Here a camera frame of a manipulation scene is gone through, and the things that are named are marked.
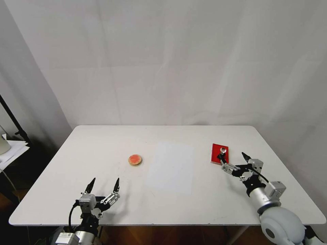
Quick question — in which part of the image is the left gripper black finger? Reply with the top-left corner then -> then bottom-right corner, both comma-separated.
100,177 -> 121,205
81,177 -> 96,196

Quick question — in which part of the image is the red rectangular ink pad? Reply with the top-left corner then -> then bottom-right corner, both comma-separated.
209,143 -> 230,166

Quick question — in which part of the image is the round red ink pad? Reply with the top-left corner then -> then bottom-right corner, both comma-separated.
128,154 -> 143,167

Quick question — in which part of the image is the white table leg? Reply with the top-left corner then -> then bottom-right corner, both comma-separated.
230,225 -> 250,245

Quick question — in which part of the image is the white paper sheet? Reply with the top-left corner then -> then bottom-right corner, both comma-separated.
144,142 -> 195,196

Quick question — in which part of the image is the stack of white papers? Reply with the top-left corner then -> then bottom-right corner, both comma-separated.
0,139 -> 30,171

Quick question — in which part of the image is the white rounded object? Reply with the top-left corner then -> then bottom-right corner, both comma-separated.
0,124 -> 11,155

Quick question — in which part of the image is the black stand pole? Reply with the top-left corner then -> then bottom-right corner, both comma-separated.
0,93 -> 32,148

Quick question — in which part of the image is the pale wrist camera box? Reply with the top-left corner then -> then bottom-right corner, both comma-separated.
248,158 -> 264,176
78,193 -> 96,213

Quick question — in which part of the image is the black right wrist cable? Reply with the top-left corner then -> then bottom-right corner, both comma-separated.
251,166 -> 270,183

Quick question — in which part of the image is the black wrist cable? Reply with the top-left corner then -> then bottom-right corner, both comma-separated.
68,201 -> 80,232
251,166 -> 270,183

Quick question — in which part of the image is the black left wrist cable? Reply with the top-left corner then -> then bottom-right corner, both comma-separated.
68,201 -> 80,232

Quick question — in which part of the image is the thin grey cable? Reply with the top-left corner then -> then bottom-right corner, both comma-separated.
0,169 -> 17,191

